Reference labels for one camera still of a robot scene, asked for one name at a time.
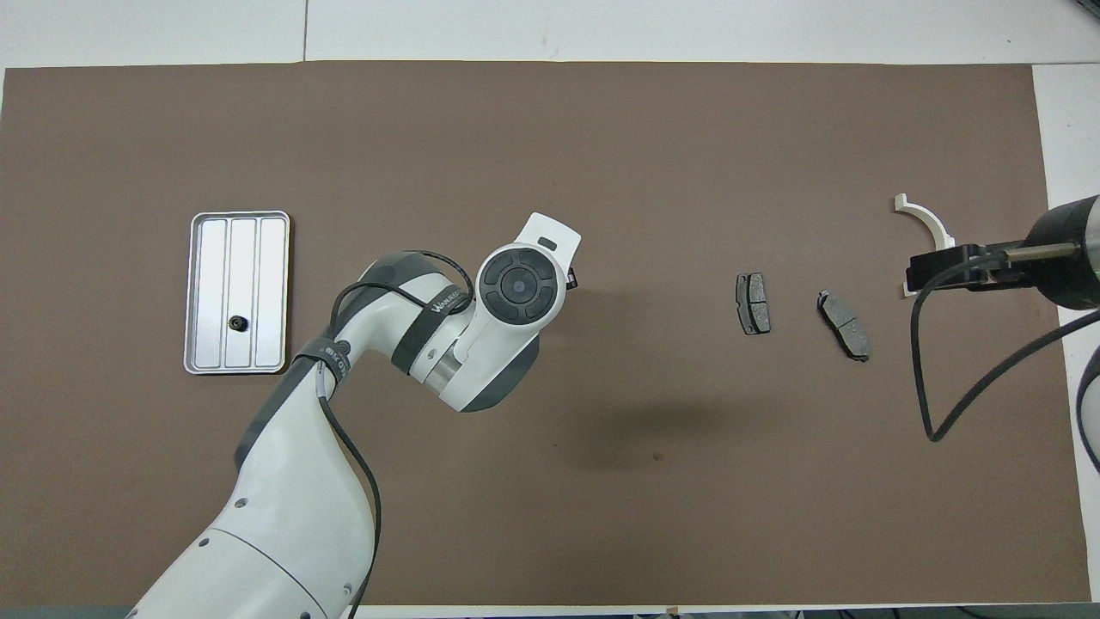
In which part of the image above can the long curved brake pad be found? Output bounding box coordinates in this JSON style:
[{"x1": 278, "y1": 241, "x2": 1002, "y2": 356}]
[{"x1": 816, "y1": 290, "x2": 871, "y2": 363}]

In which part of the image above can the white half-ring bracket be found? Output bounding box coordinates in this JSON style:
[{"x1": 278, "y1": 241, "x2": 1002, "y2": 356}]
[{"x1": 894, "y1": 193, "x2": 956, "y2": 298}]

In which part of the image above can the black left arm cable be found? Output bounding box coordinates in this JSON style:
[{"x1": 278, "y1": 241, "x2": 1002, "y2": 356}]
[{"x1": 314, "y1": 249, "x2": 475, "y2": 619}]

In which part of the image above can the short rectangular brake pad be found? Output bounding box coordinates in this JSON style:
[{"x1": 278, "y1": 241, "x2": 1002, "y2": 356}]
[{"x1": 736, "y1": 273, "x2": 772, "y2": 335}]

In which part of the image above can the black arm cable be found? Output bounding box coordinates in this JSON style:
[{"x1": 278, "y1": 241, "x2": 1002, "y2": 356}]
[
  {"x1": 909, "y1": 262, "x2": 1100, "y2": 444},
  {"x1": 314, "y1": 249, "x2": 475, "y2": 619}
]

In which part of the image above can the silver metal tray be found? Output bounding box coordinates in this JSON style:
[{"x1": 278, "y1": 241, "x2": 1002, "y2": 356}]
[{"x1": 183, "y1": 210, "x2": 291, "y2": 376}]

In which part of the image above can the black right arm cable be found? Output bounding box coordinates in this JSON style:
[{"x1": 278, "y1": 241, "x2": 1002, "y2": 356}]
[{"x1": 909, "y1": 262, "x2": 1100, "y2": 444}]

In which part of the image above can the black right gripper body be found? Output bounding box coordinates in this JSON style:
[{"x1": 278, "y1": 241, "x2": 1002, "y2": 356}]
[{"x1": 913, "y1": 244, "x2": 1036, "y2": 295}]

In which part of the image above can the brown table mat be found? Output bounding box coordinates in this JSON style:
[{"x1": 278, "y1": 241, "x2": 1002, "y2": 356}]
[{"x1": 0, "y1": 60, "x2": 1092, "y2": 607}]

